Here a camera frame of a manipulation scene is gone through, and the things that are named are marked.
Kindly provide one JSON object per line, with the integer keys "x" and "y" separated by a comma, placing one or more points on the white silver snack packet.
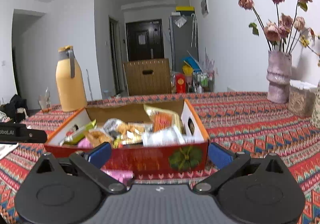
{"x": 168, "y": 136}

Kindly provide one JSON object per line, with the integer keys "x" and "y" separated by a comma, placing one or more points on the grey refrigerator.
{"x": 183, "y": 40}

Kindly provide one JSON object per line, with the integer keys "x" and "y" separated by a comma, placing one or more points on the wire basket cart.
{"x": 203, "y": 82}

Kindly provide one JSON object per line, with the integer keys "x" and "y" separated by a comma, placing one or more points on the green white nut bar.
{"x": 78, "y": 135}

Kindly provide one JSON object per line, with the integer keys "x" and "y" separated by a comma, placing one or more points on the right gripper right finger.
{"x": 229, "y": 164}

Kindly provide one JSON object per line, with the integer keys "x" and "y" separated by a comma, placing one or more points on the dark entrance door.
{"x": 144, "y": 40}

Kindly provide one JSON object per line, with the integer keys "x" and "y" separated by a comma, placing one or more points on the red cardboard snack box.
{"x": 139, "y": 159}

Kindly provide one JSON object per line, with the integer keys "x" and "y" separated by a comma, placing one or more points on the black folding chair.
{"x": 16, "y": 110}

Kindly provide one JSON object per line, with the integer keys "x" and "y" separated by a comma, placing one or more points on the pink snack packet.
{"x": 123, "y": 176}

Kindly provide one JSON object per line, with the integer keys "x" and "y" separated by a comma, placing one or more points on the yellow thermos jug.
{"x": 69, "y": 81}

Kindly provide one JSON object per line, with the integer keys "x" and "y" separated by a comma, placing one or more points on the brown cardboard box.
{"x": 148, "y": 77}

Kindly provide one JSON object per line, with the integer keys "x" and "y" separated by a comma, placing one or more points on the glass cup with drink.
{"x": 44, "y": 101}

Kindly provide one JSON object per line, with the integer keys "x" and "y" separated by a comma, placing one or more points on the white cotton glove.
{"x": 5, "y": 149}

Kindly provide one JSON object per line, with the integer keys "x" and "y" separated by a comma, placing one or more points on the pink ceramic vase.
{"x": 279, "y": 73}

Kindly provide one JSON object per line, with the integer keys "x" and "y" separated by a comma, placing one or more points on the patterned red tablecloth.
{"x": 239, "y": 121}

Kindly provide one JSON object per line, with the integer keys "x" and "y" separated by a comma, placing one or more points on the orange snack packet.
{"x": 162, "y": 118}

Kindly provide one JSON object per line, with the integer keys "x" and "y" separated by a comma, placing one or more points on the floral slim vase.
{"x": 315, "y": 118}

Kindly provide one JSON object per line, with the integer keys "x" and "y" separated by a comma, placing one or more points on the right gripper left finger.
{"x": 89, "y": 164}

